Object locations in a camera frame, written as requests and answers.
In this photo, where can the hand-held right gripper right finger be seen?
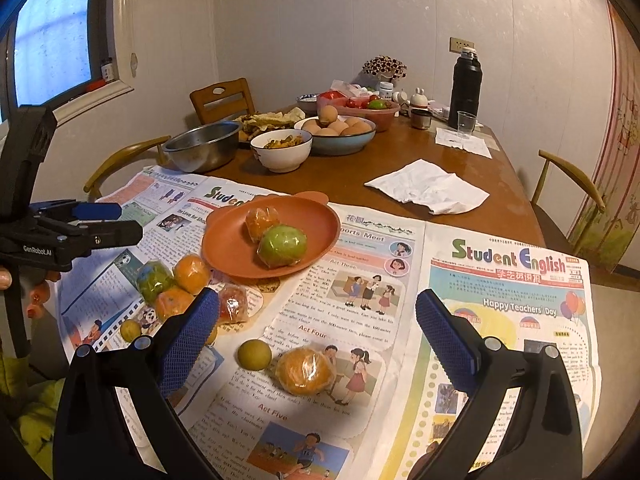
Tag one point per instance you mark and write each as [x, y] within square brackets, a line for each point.
[445, 340]

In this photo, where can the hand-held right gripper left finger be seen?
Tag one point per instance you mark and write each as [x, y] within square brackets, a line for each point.
[187, 342]

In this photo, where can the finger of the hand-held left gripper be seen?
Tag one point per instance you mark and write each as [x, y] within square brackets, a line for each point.
[112, 234]
[95, 211]

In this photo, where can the small yellow fruit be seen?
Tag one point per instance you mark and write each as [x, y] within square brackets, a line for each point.
[131, 330]

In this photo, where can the dark green fruit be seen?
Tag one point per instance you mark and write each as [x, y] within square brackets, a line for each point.
[152, 280]

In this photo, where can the small brown round fruit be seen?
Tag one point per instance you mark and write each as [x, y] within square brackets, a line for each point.
[254, 354]

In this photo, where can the large orange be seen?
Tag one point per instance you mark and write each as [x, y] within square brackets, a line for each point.
[305, 371]

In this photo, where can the green apple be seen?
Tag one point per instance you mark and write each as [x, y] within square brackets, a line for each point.
[282, 246]

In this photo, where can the orange bear-eared plate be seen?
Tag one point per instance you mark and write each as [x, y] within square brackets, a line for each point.
[300, 212]

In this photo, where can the person's left hand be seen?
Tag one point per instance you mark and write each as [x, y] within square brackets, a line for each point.
[37, 300]

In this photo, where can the newspaper with balloon print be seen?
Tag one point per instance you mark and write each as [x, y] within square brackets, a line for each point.
[520, 310]

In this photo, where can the small white box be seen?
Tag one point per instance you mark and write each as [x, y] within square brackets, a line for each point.
[108, 71]

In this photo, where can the steel bowl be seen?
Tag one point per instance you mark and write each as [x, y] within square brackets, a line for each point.
[200, 147]

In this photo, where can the window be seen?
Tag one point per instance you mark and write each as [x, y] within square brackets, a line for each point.
[55, 35]

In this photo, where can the illustrated newspaper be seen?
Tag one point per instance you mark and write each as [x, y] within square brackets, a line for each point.
[320, 310]

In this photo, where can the crumpled white tissue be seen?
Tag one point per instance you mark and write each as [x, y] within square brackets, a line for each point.
[425, 185]

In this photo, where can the wooden chair back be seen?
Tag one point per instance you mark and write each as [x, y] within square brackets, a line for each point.
[220, 105]

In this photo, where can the green jacket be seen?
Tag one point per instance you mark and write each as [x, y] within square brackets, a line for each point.
[30, 410]

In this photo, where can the white bowl of food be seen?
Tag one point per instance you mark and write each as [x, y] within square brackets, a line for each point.
[280, 155]

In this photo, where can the plate of flatbread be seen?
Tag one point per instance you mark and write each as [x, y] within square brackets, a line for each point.
[265, 120]

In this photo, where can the white paper sheet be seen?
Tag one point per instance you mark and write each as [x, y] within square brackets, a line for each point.
[462, 142]

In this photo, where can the clear plastic cup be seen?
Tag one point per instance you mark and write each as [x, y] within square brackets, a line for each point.
[466, 125]

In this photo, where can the small steel cup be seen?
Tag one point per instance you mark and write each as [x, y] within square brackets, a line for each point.
[421, 120]

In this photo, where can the pink basin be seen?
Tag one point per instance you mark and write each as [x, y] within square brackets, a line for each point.
[382, 119]

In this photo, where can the blue patterned bowl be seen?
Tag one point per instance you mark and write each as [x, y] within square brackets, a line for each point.
[307, 102]

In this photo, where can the white bunny figure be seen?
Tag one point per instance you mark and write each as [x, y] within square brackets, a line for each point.
[418, 99]

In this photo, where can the pile of brown eggs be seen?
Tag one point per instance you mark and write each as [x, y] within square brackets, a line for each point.
[332, 122]

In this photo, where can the green pepper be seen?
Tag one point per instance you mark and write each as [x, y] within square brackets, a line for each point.
[377, 104]

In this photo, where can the small white cup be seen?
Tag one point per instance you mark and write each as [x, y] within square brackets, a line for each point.
[399, 97]

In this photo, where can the black thermos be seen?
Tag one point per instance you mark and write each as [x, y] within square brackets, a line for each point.
[465, 90]

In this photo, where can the red tomato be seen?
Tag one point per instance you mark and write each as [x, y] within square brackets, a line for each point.
[354, 103]

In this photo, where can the white pill bottle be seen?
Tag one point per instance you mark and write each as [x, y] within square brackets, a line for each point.
[386, 91]

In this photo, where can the red and white plastic bag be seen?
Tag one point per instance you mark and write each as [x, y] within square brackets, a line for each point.
[345, 89]

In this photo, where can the dried flower bouquet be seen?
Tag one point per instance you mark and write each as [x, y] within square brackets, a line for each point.
[384, 66]

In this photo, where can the white wall hook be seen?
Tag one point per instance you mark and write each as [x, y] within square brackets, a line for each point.
[134, 65]

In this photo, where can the wall socket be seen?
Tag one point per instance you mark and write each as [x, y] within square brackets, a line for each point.
[461, 45]

